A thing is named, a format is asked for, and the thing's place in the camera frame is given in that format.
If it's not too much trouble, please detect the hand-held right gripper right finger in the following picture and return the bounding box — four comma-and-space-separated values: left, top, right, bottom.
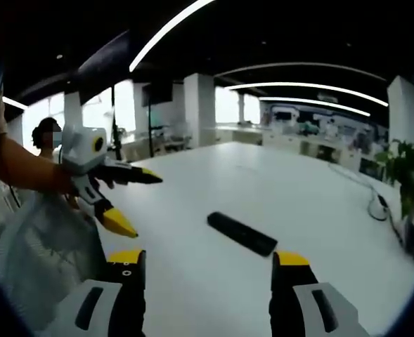
269, 250, 371, 337

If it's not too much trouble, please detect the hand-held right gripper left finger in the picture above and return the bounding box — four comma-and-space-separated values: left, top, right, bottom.
39, 249, 147, 337

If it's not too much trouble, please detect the black remote control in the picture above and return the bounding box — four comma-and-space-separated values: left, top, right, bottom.
207, 211, 279, 257

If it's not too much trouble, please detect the black tripod stand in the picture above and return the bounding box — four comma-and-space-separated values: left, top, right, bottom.
110, 84, 124, 162

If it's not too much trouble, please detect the white square pillar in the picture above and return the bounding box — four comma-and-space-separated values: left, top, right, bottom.
183, 72, 217, 150
386, 74, 414, 155

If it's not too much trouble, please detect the white desk lamp base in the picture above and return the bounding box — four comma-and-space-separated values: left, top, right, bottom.
367, 192, 390, 221

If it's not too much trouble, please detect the white office counter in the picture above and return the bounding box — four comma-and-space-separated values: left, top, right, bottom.
213, 122, 390, 176

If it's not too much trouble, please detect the green potted plant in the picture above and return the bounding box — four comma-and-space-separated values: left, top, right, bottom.
374, 138, 414, 229

